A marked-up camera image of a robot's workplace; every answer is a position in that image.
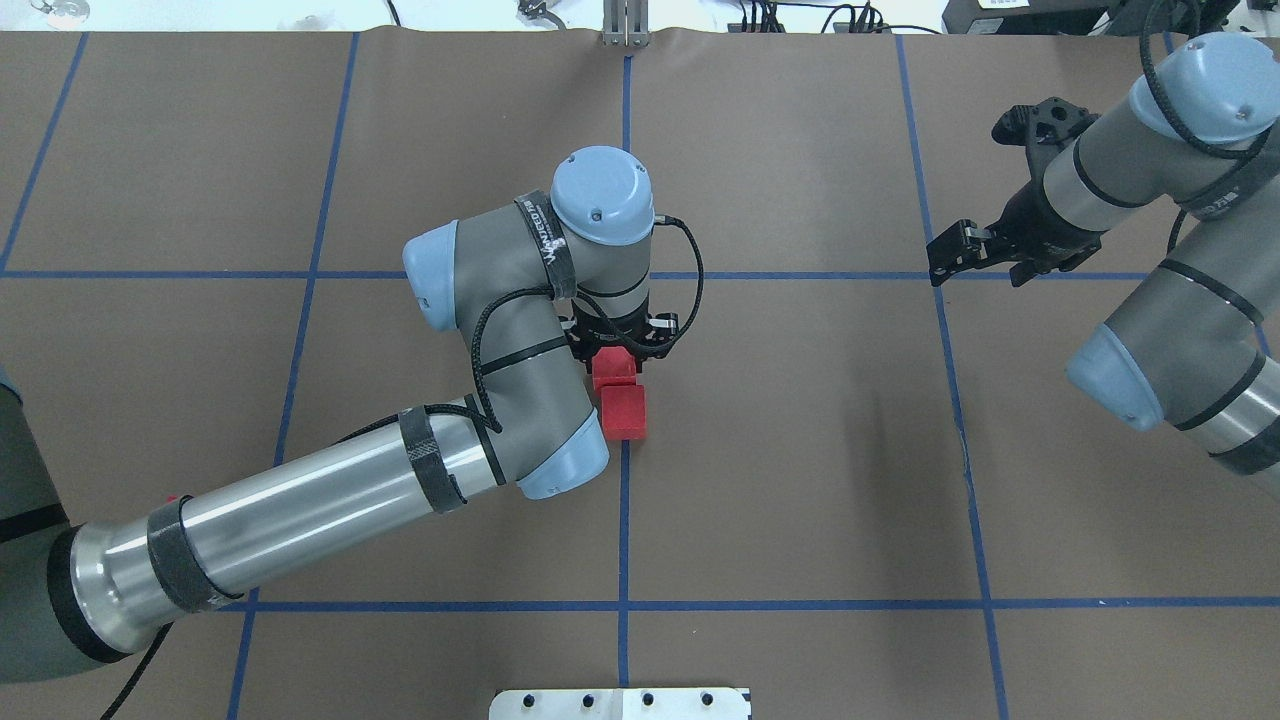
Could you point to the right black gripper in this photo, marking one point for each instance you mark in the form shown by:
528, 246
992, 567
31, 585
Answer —
1030, 227

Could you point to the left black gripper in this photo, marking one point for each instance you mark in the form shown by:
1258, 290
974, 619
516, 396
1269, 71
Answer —
660, 327

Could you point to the red cube block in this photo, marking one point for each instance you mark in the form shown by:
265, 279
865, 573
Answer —
623, 412
613, 366

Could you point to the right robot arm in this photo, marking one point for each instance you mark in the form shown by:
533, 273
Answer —
1198, 128

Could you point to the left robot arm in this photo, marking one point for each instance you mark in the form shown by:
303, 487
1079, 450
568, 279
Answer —
534, 288

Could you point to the black box white label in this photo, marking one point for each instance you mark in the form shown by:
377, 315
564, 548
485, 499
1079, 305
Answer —
1071, 18

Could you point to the aluminium frame post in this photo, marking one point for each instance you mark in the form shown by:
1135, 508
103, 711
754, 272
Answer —
625, 23

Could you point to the white camera pillar base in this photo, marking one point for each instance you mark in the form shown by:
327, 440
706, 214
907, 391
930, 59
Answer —
623, 703

